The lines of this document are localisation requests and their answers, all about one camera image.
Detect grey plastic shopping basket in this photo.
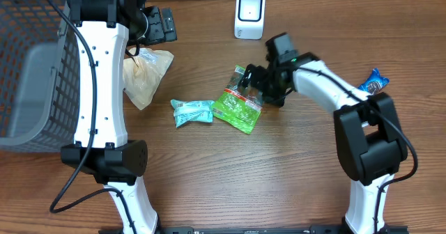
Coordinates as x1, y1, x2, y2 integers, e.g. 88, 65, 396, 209
1, 0, 79, 153

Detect green candy bag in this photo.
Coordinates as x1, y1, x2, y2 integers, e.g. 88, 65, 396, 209
212, 65, 263, 134

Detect blue oreo packet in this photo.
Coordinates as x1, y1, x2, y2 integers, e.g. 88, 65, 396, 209
358, 68, 390, 95

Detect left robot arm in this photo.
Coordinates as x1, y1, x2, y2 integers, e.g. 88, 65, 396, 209
61, 0, 176, 233

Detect teal snack packet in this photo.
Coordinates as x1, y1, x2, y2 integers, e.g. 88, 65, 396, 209
171, 100, 215, 128

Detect beige snack bag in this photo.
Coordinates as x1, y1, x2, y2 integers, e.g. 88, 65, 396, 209
123, 48, 174, 110

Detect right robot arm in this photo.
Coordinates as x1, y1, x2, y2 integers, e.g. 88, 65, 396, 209
238, 52, 408, 233

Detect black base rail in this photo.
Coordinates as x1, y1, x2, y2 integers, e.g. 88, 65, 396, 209
98, 225, 409, 234

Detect white barcode scanner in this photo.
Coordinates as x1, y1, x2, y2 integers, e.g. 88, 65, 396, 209
234, 0, 266, 40

